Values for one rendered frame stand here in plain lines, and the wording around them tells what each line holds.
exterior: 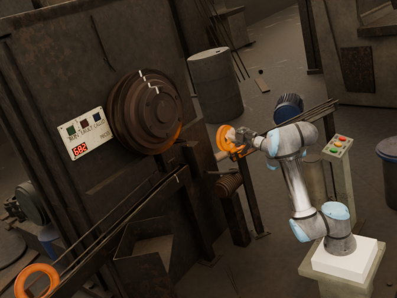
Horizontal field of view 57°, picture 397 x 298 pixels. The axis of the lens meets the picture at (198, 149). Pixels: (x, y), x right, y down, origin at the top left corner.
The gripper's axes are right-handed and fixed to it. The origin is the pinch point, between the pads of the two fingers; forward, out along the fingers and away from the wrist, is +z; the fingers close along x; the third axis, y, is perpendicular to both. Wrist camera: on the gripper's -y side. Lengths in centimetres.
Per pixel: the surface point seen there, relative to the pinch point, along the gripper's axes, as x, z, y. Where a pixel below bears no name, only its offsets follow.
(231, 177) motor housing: -4.5, -1.7, -33.0
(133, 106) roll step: 42, 28, 29
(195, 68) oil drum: -195, 174, -54
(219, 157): -2.7, 6.2, -19.5
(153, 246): 72, -6, -25
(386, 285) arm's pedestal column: 2, -101, -56
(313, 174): -31, -45, -28
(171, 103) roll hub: 20.6, 21.8, 22.8
